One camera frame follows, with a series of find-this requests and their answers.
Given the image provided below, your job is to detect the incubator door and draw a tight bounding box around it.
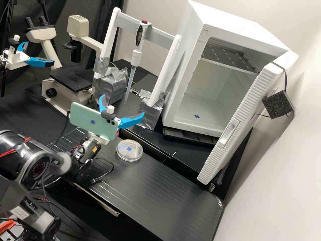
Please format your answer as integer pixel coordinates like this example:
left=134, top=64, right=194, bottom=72
left=196, top=50, right=300, bottom=186

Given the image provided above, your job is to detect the black cable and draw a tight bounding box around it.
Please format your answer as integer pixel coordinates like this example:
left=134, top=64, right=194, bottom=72
left=89, top=158, right=115, bottom=185
left=51, top=117, right=71, bottom=151

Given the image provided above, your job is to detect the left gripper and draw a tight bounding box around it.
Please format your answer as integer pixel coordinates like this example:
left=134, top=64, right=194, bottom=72
left=5, top=41, right=56, bottom=71

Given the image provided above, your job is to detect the pipette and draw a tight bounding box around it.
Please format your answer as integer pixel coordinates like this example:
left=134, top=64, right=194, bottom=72
left=124, top=19, right=152, bottom=104

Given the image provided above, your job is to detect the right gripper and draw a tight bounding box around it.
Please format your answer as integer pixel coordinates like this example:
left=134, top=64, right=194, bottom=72
left=88, top=94, right=146, bottom=146

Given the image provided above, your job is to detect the right wrist camera phone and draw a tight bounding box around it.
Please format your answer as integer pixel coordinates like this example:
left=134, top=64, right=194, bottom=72
left=69, top=101, right=122, bottom=140

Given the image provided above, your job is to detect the white incubator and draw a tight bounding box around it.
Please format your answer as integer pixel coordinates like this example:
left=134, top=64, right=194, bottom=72
left=160, top=0, right=289, bottom=139

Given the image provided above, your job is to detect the cream microscope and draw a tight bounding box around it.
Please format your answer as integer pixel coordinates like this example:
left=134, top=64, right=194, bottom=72
left=25, top=15, right=104, bottom=117

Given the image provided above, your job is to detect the white pipette stand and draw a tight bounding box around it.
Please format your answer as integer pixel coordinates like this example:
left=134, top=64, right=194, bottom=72
left=92, top=7, right=183, bottom=131

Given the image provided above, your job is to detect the petri dish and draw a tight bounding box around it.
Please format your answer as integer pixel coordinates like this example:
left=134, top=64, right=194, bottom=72
left=115, top=139, right=144, bottom=162

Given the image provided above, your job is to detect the black tray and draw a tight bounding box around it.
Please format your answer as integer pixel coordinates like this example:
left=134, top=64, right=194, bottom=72
left=162, top=127, right=218, bottom=146

